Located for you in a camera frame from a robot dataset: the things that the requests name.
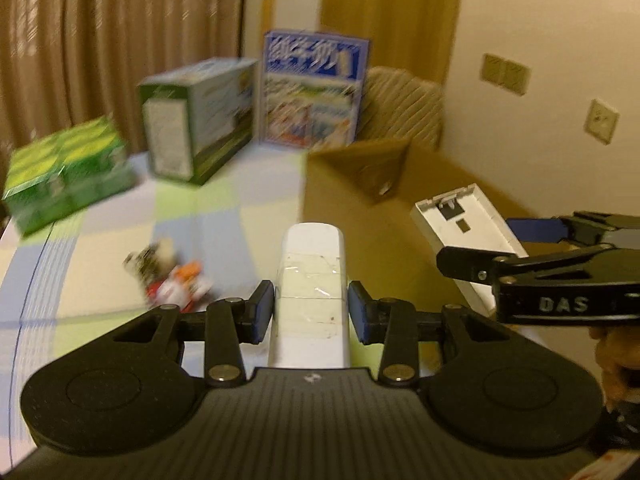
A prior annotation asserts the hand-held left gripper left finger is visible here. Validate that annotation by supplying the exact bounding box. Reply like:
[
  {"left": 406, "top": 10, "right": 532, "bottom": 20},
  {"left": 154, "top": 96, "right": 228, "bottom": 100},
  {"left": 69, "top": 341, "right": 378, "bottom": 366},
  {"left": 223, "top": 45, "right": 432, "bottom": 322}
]
[{"left": 112, "top": 280, "right": 275, "bottom": 387}]

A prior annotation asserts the plaid tablecloth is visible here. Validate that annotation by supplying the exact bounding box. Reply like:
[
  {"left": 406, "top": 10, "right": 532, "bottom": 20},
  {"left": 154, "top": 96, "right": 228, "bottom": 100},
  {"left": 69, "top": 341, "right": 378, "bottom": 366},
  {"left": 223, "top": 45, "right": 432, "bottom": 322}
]
[{"left": 0, "top": 147, "right": 312, "bottom": 463}]

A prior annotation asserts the blue milk carton case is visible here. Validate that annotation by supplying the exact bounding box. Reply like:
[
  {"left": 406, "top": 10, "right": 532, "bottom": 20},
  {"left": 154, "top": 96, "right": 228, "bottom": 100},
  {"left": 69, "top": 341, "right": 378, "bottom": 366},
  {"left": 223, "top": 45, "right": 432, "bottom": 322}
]
[{"left": 255, "top": 30, "right": 372, "bottom": 150}]

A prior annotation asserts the white rectangular wall device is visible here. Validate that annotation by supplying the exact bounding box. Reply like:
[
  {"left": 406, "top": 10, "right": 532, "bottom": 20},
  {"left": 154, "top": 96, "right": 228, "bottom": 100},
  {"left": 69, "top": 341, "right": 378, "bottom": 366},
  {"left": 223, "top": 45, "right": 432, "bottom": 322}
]
[{"left": 409, "top": 183, "right": 531, "bottom": 317}]

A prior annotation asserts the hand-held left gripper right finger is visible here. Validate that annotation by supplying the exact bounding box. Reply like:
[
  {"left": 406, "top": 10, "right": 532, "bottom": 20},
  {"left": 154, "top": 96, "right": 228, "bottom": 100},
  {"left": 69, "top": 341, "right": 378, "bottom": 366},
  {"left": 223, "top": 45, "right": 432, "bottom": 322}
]
[{"left": 348, "top": 281, "right": 512, "bottom": 387}]

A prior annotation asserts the wooden door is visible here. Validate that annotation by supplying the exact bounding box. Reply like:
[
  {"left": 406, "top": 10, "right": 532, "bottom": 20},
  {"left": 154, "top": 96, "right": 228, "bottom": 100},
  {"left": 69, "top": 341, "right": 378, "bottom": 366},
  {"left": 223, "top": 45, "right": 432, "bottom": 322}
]
[{"left": 320, "top": 0, "right": 467, "bottom": 92}]

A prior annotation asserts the beige wall outlet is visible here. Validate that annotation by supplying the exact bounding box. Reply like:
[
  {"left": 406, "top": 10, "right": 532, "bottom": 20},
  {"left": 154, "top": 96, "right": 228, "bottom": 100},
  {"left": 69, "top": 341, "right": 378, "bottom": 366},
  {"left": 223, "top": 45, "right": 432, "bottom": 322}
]
[
  {"left": 583, "top": 98, "right": 621, "bottom": 146},
  {"left": 480, "top": 52, "right": 506, "bottom": 84},
  {"left": 502, "top": 58, "right": 532, "bottom": 96}
]

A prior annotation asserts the person's right hand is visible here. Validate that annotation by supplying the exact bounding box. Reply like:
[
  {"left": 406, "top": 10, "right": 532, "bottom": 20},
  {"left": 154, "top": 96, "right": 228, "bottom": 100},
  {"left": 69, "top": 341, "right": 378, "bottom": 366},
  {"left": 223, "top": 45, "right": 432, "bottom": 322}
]
[{"left": 592, "top": 320, "right": 640, "bottom": 411}]

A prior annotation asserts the green shrink-wrapped carton pack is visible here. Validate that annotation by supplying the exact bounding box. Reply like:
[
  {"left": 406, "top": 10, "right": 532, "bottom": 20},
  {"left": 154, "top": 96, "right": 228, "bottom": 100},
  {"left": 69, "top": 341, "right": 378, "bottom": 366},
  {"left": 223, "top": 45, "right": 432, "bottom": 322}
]
[{"left": 0, "top": 114, "right": 137, "bottom": 237}]

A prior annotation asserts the brown curtain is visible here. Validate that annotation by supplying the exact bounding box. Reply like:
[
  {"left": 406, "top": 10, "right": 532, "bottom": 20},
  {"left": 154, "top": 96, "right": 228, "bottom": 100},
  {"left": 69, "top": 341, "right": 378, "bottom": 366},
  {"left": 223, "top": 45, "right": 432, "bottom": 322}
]
[{"left": 0, "top": 0, "right": 247, "bottom": 157}]

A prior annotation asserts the brown cardboard box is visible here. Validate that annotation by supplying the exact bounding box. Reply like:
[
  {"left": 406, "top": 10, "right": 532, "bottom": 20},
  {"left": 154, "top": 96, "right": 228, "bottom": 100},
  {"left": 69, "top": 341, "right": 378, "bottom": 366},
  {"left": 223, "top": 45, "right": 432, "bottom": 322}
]
[{"left": 302, "top": 137, "right": 640, "bottom": 341}]

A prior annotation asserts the white oblong case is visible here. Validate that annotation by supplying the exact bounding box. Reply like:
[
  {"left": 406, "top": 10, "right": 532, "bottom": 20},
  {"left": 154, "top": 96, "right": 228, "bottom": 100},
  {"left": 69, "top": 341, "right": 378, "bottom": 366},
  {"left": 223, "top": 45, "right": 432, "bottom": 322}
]
[{"left": 267, "top": 222, "right": 351, "bottom": 369}]

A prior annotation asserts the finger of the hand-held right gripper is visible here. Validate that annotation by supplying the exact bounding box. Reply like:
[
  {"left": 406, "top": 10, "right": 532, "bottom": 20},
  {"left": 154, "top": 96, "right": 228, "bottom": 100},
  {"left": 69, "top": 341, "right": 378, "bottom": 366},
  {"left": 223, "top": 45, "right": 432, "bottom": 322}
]
[
  {"left": 436, "top": 244, "right": 617, "bottom": 286},
  {"left": 505, "top": 212, "right": 640, "bottom": 250}
]

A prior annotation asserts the green milk carton case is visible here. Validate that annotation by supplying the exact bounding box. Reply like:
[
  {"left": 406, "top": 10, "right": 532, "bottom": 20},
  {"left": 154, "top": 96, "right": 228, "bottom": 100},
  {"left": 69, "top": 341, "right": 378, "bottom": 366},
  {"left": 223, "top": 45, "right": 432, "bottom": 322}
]
[{"left": 137, "top": 57, "right": 261, "bottom": 189}]

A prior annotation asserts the beige quilted chair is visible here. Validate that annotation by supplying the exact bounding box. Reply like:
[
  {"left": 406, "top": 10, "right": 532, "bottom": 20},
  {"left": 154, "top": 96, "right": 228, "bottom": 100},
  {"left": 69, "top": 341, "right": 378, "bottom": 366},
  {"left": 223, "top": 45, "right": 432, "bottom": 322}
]
[{"left": 357, "top": 65, "right": 446, "bottom": 152}]

